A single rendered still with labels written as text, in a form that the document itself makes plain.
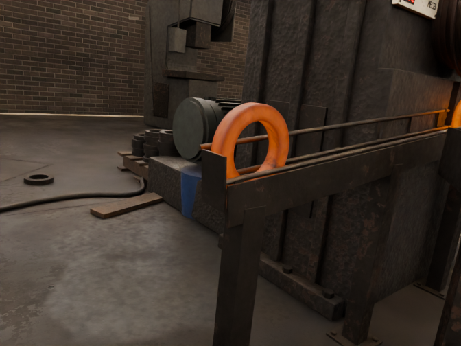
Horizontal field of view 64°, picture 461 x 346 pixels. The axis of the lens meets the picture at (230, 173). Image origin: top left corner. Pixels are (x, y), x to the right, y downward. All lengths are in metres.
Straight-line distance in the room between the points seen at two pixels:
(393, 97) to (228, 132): 0.72
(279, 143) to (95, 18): 6.39
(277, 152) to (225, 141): 0.15
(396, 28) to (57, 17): 5.99
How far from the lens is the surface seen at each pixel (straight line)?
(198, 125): 2.12
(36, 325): 1.38
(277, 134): 0.77
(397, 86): 1.30
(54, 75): 6.81
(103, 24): 7.08
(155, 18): 5.96
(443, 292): 1.88
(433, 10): 1.52
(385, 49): 1.32
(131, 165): 3.10
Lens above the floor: 0.78
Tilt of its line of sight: 14 degrees down
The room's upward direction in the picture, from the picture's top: 6 degrees clockwise
